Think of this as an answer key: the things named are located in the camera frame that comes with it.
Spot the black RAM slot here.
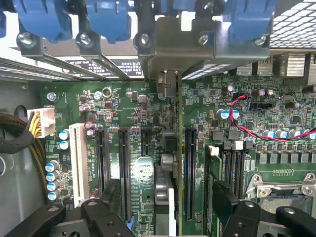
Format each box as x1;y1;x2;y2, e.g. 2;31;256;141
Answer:
231;148;239;198
221;148;232;188
238;148;246;198

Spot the CPU socket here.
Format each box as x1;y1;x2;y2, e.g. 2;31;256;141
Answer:
244;172;316;218

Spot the long black expansion slot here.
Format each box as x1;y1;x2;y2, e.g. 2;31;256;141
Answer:
95;127;111;198
118;127;133;224
184;126;198;222

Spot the green RAM stick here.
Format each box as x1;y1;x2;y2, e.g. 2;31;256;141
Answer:
204;145;223;237

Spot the white expansion slot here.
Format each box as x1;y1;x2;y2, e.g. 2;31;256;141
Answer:
69;122;90;208

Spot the short black expansion slot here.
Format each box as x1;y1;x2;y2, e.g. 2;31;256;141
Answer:
140;127;153;158

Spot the black open PC case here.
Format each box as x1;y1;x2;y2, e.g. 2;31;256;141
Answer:
0;0;316;237

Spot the green motherboard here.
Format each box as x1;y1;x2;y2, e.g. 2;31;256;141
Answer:
40;74;316;237

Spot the white power connector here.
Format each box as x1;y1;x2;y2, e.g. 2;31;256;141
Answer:
26;107;57;138

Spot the silver USB port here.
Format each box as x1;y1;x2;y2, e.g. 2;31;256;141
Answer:
236;63;252;76
256;58;274;76

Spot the ribbed metal port housing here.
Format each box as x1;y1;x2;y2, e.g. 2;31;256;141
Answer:
286;53;307;77

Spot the metal slot cover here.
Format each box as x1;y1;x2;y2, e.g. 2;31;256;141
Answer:
16;31;104;81
75;31;131;81
134;31;157;80

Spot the blue card retention clip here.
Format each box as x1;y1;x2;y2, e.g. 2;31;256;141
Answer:
0;9;7;39
86;0;132;44
172;0;197;10
12;0;73;42
228;0;275;42

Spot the red and black wire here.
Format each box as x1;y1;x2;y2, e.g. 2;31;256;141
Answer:
229;95;316;141

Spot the braided black yellow cable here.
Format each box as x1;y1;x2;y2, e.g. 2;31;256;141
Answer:
0;112;49;205

